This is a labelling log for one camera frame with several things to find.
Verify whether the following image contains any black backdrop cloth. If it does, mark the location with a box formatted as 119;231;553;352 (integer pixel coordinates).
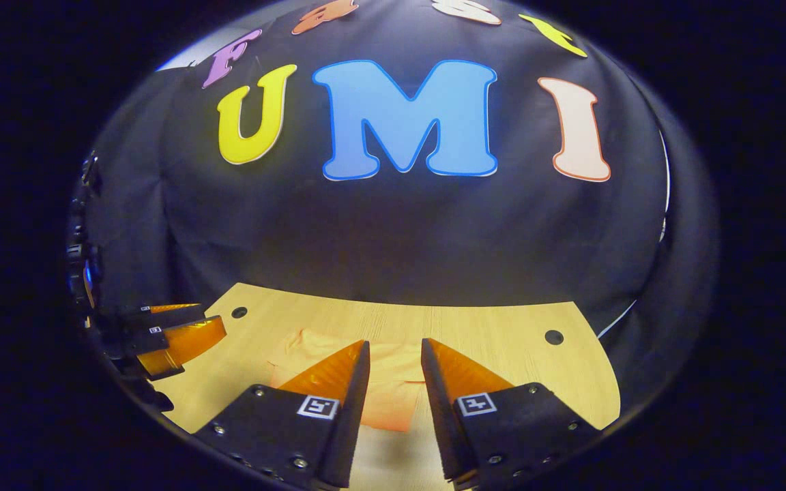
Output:
69;0;718;410

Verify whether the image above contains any orange T-shirt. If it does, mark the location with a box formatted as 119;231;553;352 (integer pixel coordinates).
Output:
267;329;435;432

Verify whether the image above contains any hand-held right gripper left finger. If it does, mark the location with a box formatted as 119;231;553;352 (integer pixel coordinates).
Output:
195;340;372;490

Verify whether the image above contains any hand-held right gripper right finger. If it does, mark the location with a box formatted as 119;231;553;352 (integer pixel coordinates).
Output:
421;337;602;490

